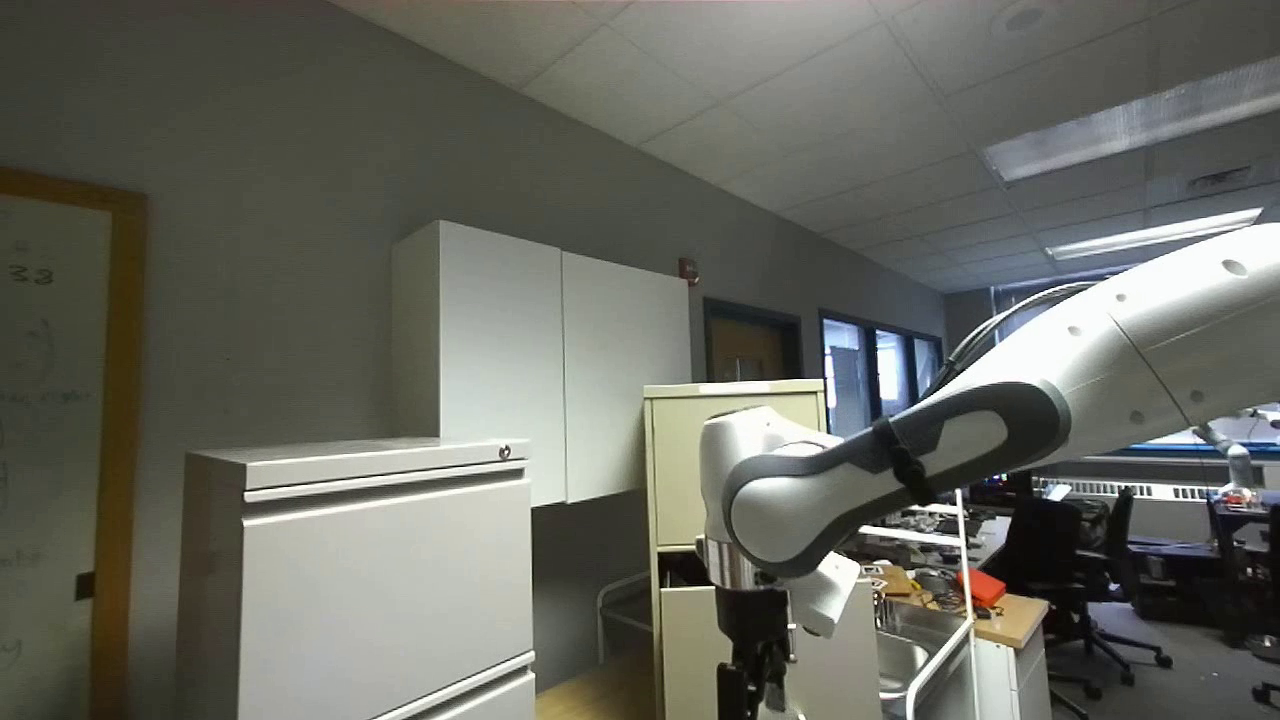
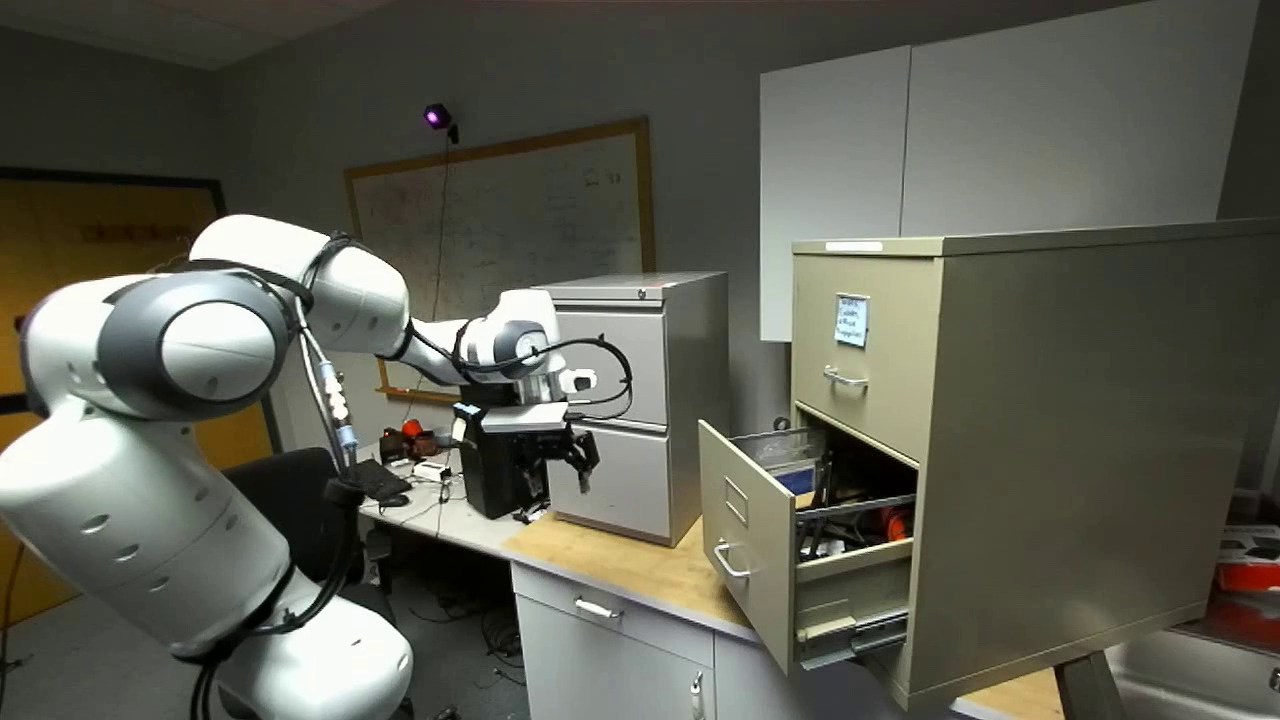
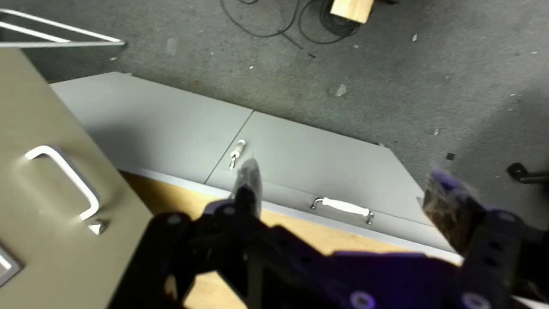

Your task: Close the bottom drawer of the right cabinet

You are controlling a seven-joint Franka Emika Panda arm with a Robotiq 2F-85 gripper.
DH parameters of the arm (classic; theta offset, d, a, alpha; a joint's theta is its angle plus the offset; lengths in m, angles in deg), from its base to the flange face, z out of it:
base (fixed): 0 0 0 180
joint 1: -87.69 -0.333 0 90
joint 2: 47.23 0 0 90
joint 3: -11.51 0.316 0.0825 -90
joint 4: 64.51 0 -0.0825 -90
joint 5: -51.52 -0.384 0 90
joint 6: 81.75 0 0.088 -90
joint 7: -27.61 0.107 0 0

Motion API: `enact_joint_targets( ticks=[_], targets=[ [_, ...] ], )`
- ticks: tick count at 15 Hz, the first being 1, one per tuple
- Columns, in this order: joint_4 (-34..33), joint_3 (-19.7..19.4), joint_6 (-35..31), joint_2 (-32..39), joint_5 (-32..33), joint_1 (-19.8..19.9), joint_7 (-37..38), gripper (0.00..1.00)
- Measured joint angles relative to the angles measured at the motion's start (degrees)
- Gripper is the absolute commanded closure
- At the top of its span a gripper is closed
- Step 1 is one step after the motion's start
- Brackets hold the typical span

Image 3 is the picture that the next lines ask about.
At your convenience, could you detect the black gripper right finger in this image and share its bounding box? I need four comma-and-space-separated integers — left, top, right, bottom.
421, 166, 549, 309

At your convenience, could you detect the black chair caster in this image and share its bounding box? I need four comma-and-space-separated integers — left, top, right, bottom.
505, 161, 549, 187

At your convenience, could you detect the wooden block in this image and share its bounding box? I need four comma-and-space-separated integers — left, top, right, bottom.
328, 0, 378, 26

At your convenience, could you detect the grey metal cabinet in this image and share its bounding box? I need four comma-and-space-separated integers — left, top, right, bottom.
50, 70, 467, 266

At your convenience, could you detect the silver cabinet lock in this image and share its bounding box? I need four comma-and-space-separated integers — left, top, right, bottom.
229, 137, 249, 171

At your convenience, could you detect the white drawer handle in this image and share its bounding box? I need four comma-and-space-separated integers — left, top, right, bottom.
309, 194, 378, 225

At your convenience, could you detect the silver wire rack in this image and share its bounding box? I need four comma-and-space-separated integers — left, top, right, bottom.
0, 7, 127, 51

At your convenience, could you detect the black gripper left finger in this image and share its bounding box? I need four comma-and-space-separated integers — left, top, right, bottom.
109, 158, 323, 309

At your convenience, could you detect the beige drawer with handle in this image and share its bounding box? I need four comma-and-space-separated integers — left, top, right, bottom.
0, 48, 157, 309

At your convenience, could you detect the grey drawer front with handle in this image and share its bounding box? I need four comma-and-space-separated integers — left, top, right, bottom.
205, 110, 467, 266

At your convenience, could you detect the metal label holder beige cabinet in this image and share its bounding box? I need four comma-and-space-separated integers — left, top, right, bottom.
0, 244, 26, 288

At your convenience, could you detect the grey drawer front without handle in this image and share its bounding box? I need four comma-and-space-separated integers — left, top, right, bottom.
50, 70, 254, 185

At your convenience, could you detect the black cable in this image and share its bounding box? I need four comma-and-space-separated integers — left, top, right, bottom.
220, 0, 368, 51

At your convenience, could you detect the silver lock knob beige cabinet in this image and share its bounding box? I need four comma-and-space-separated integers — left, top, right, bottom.
86, 216, 112, 237

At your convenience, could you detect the silver handle of beige cabinet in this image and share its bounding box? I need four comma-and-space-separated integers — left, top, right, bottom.
23, 144, 103, 223

